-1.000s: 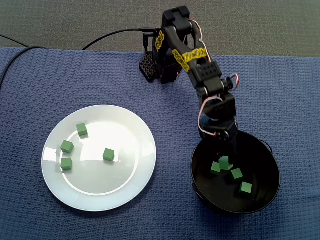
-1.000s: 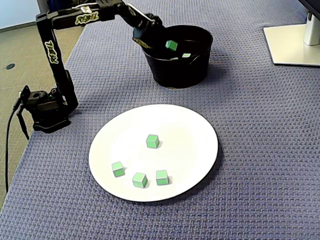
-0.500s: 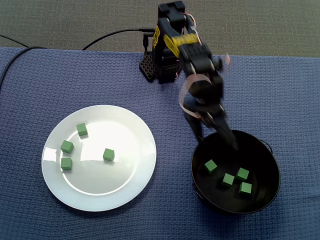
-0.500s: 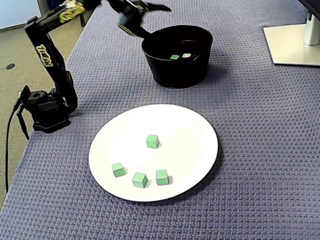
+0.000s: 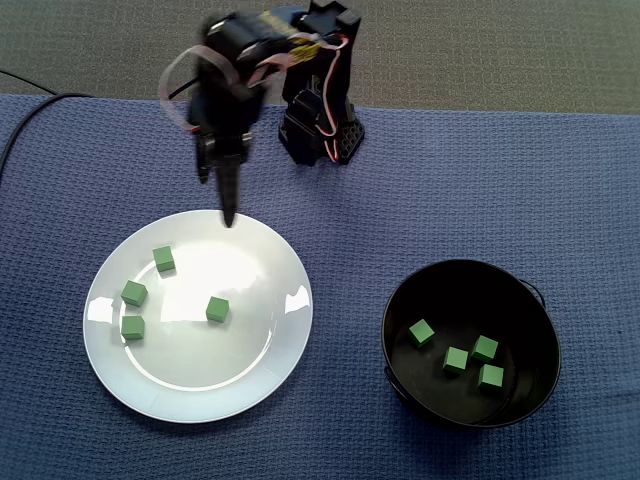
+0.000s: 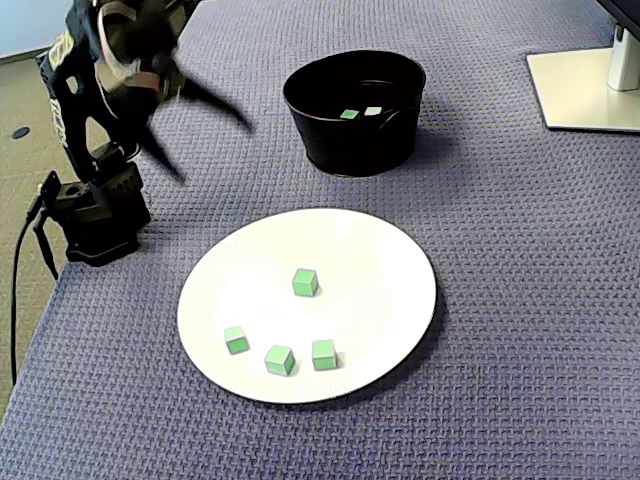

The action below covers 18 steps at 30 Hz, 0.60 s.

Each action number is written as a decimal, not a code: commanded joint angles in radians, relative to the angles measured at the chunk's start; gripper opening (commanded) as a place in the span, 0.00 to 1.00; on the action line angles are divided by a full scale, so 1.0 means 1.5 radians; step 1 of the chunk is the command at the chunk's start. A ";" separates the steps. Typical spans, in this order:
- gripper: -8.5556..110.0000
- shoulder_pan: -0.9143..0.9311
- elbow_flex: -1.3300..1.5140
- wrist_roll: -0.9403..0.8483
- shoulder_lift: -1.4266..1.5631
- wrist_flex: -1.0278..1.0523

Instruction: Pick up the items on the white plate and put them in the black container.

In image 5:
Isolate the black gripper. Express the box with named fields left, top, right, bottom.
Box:
left=187, top=69, right=266, bottom=230

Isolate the green cube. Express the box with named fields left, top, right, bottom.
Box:
left=407, top=318, right=436, bottom=349
left=471, top=334, right=500, bottom=364
left=205, top=296, right=231, bottom=324
left=152, top=245, right=176, bottom=274
left=442, top=346, right=470, bottom=375
left=477, top=364, right=505, bottom=391
left=120, top=280, right=149, bottom=308
left=120, top=315, right=146, bottom=342

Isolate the black honeycomb robot base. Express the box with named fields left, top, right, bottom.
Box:
left=278, top=97, right=367, bottom=167

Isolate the white round plate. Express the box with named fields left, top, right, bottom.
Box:
left=82, top=209, right=315, bottom=425

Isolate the black round metal container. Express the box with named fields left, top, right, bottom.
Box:
left=381, top=258, right=563, bottom=431

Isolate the blue woven table mat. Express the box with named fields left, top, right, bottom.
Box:
left=0, top=93, right=640, bottom=480

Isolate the black cable with plug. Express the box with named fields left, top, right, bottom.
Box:
left=164, top=74, right=199, bottom=103

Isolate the long red white servo wire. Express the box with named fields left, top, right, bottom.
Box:
left=158, top=43, right=240, bottom=135

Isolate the short red white servo wire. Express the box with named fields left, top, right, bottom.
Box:
left=247, top=47, right=306, bottom=89

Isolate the thick black cable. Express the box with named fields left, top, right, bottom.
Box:
left=0, top=92, right=94, bottom=176

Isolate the thin black cable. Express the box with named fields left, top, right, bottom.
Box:
left=0, top=68, right=59, bottom=96

